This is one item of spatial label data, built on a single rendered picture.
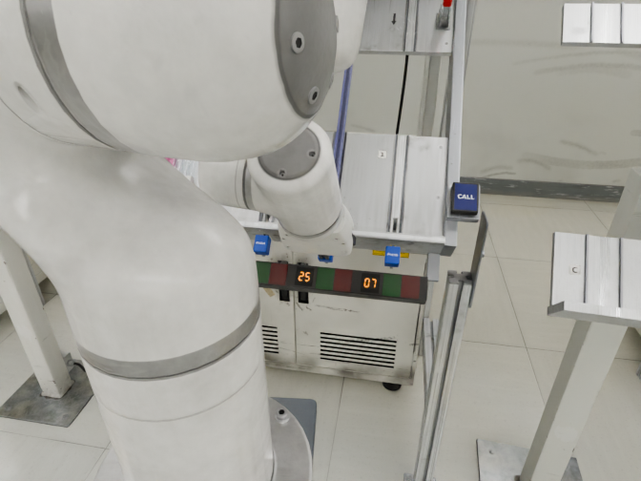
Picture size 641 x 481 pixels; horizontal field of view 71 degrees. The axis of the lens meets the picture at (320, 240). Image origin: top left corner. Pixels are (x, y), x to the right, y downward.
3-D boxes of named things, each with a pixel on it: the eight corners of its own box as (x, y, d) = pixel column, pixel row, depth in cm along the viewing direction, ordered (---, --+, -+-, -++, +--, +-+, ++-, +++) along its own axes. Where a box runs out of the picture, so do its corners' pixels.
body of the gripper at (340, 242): (266, 234, 57) (283, 258, 67) (346, 240, 55) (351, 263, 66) (276, 180, 59) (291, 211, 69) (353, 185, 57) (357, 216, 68)
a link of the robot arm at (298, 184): (260, 228, 55) (334, 240, 53) (226, 182, 42) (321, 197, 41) (276, 167, 57) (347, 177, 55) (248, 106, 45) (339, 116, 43)
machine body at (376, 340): (411, 401, 134) (438, 216, 103) (191, 371, 144) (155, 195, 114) (410, 279, 190) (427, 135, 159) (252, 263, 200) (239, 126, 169)
